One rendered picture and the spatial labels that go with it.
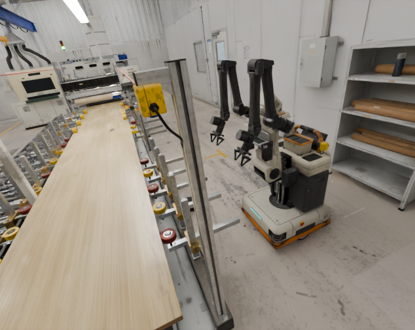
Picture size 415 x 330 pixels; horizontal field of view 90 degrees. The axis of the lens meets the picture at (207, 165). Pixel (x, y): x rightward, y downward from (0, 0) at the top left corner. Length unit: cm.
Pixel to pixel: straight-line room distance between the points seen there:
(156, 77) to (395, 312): 207
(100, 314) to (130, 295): 11
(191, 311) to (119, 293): 38
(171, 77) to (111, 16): 1164
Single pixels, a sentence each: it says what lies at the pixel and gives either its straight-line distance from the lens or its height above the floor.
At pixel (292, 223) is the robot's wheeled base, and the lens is 207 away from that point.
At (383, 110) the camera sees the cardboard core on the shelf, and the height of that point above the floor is 95.
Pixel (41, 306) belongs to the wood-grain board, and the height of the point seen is 90.
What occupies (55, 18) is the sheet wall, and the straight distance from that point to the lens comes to 1219.
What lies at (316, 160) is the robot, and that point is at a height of 81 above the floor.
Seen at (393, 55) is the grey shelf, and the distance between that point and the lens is 316.
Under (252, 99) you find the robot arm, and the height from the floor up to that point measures 142.
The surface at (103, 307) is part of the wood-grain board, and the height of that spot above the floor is 90.
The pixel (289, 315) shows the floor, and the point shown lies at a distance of 192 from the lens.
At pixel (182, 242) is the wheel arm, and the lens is 121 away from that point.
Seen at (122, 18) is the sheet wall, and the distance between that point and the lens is 1207.
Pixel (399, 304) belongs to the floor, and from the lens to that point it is 220.
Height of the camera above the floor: 171
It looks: 29 degrees down
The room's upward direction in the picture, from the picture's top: 8 degrees counter-clockwise
